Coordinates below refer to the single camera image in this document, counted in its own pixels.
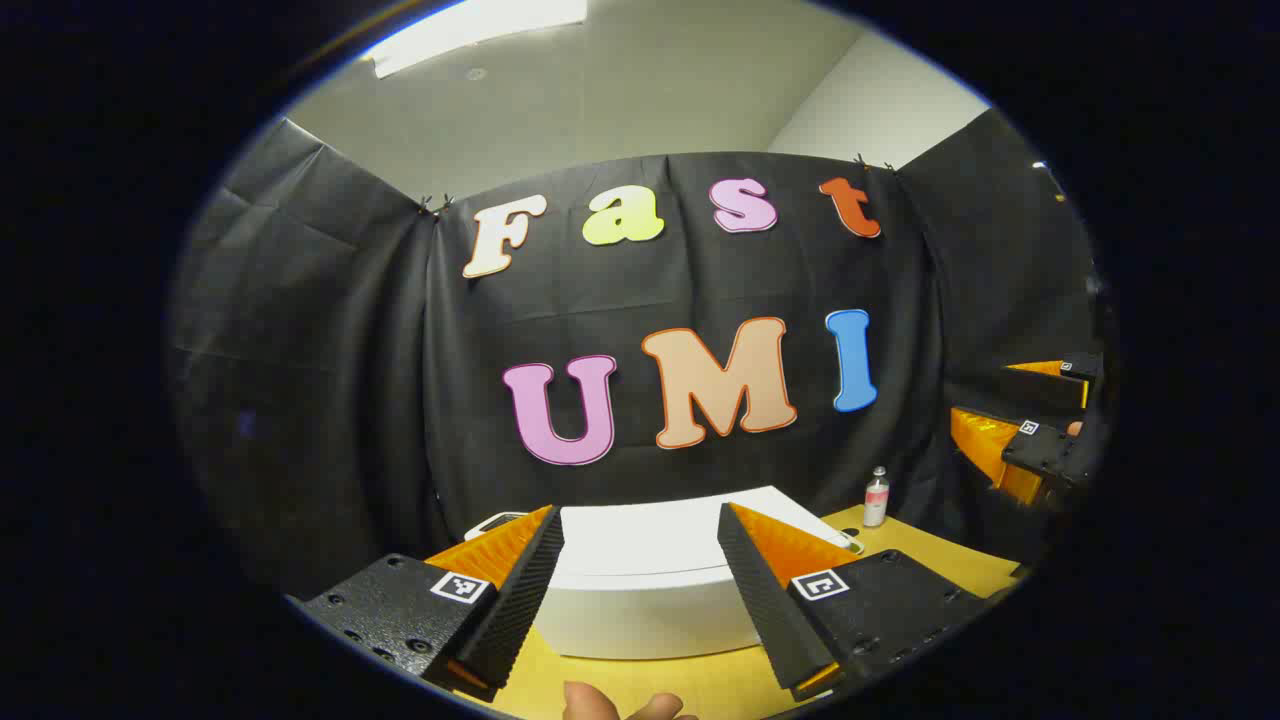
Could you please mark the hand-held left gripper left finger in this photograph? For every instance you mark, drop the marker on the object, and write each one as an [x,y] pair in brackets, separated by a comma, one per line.
[520,600]

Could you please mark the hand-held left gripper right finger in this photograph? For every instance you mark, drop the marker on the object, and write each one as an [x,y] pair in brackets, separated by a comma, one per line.
[765,610]

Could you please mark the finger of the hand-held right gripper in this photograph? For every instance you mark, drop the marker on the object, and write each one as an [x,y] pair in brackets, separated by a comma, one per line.
[1040,450]
[1060,375]

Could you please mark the white microwave oven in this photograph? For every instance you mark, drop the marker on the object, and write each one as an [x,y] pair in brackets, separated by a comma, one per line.
[640,560]

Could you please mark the white toaster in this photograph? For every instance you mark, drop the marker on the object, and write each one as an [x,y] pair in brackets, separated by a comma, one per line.
[478,524]

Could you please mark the small clear bottle pink label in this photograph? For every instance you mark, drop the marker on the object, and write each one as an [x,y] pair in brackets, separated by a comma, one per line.
[876,500]

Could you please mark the black backdrop cloth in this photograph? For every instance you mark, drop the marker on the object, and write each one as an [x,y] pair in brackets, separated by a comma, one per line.
[330,400]

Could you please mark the ceiling light panel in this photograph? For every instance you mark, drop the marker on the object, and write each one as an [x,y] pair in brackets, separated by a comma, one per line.
[470,25]

